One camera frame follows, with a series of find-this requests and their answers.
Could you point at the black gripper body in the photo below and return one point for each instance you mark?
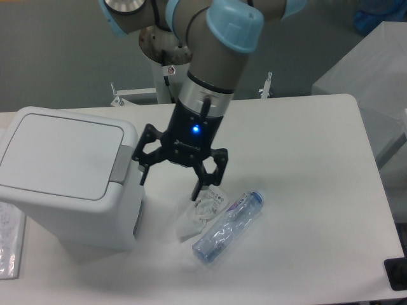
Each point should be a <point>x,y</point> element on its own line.
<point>187,140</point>

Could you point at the white plastic trash can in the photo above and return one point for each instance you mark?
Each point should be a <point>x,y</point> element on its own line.
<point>74,175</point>

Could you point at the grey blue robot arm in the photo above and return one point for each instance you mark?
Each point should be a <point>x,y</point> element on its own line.
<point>221,36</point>

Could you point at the packaged white face mask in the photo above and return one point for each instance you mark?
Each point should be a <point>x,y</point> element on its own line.
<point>207,206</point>

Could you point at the clear plastic water bottle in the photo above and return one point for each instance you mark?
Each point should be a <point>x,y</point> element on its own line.
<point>229,226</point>

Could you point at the white side table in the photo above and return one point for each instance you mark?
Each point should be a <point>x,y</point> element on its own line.
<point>374,73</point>

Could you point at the blue plastic bag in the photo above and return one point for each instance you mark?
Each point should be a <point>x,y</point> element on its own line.
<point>370,14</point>

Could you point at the black device at edge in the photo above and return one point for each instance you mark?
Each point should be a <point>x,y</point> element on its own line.
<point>396,273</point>

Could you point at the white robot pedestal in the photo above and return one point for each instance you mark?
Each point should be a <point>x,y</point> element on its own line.
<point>169,61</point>

